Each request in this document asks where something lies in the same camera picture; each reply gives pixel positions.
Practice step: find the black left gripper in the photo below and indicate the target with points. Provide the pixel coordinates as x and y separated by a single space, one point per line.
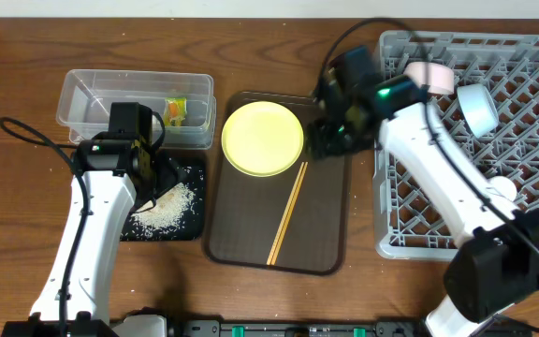
168 173

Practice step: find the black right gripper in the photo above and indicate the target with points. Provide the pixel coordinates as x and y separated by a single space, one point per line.
321 141

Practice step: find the rice grains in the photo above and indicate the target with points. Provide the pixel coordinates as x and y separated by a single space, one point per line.
177 216

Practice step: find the green orange snack wrapper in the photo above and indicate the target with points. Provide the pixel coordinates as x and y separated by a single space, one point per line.
175 111

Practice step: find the clear plastic bin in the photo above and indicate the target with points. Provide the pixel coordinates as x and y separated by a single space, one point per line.
87 94

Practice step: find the yellow round plate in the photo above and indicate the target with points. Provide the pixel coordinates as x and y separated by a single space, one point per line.
262 138

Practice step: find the white pink bowl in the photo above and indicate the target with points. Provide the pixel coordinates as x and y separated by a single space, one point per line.
438 78

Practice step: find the light blue bowl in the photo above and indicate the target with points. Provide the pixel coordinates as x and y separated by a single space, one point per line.
478 109

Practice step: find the small light green bowl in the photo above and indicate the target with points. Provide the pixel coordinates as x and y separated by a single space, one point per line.
504 186

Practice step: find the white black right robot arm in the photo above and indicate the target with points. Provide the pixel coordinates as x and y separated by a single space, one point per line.
497 262

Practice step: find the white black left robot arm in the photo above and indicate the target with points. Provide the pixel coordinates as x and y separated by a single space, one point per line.
113 179

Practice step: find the grey dishwasher rack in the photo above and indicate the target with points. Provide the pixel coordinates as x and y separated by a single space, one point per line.
405 224

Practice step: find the black rectangular tray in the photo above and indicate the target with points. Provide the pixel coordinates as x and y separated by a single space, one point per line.
192 171

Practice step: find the dark brown serving tray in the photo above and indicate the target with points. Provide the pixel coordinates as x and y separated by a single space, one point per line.
293 221

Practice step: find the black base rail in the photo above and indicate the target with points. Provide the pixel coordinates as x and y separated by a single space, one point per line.
274 328

